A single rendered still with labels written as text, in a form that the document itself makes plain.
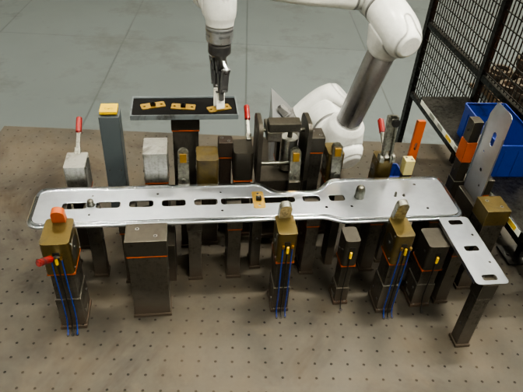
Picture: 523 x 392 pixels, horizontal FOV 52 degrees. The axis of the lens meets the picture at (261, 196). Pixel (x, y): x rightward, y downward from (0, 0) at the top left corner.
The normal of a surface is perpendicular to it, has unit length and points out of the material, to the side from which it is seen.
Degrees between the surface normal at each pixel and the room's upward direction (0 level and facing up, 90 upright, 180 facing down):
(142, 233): 0
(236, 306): 0
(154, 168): 90
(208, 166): 90
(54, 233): 0
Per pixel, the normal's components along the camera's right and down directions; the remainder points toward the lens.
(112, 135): 0.12, 0.61
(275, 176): 0.06, -0.79
